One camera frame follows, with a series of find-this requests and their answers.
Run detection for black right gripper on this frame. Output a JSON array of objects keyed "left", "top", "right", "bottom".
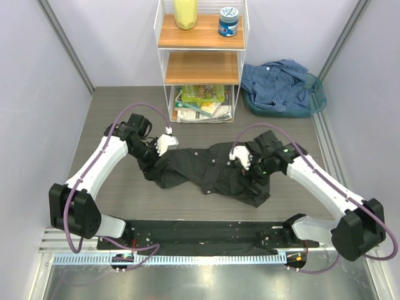
[{"left": 236, "top": 151, "right": 278, "bottom": 196}]

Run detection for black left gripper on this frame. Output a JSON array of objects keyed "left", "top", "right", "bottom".
[{"left": 129, "top": 138, "right": 170, "bottom": 182}]

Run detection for black pinstripe long sleeve shirt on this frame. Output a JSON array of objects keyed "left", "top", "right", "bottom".
[{"left": 137, "top": 142, "right": 270, "bottom": 208}]

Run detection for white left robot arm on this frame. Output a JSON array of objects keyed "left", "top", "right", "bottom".
[{"left": 49, "top": 114, "right": 178, "bottom": 249}]

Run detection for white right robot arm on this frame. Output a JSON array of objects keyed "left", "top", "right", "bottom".
[{"left": 229, "top": 131, "right": 386, "bottom": 261}]

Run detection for stack of books and papers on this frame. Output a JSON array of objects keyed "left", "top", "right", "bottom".
[{"left": 169, "top": 86, "right": 234, "bottom": 123}]

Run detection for blue checked long sleeve shirt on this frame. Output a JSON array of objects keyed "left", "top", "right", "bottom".
[{"left": 241, "top": 59, "right": 310, "bottom": 113}]

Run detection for teal plastic basin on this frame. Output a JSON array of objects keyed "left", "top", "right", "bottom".
[{"left": 242, "top": 73, "right": 326, "bottom": 118}]

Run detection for yellow vase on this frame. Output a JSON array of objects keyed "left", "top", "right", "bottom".
[{"left": 173, "top": 0, "right": 198, "bottom": 30}]

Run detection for blue lidded jar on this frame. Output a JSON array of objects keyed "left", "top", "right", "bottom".
[{"left": 218, "top": 7, "right": 239, "bottom": 37}]

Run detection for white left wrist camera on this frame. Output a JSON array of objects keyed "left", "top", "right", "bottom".
[{"left": 156, "top": 134, "right": 179, "bottom": 156}]

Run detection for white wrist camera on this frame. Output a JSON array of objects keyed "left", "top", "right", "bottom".
[
  {"left": 229, "top": 146, "right": 253, "bottom": 171},
  {"left": 156, "top": 134, "right": 179, "bottom": 156}
]

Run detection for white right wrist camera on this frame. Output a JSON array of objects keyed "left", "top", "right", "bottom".
[{"left": 229, "top": 146, "right": 253, "bottom": 171}]

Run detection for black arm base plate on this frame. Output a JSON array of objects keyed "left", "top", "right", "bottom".
[{"left": 116, "top": 220, "right": 319, "bottom": 256}]

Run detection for perforated metal rail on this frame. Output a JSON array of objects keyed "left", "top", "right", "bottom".
[{"left": 52, "top": 252, "right": 287, "bottom": 266}]

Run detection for white wire wooden shelf unit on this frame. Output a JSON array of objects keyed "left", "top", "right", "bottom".
[{"left": 153, "top": 1, "right": 250, "bottom": 123}]

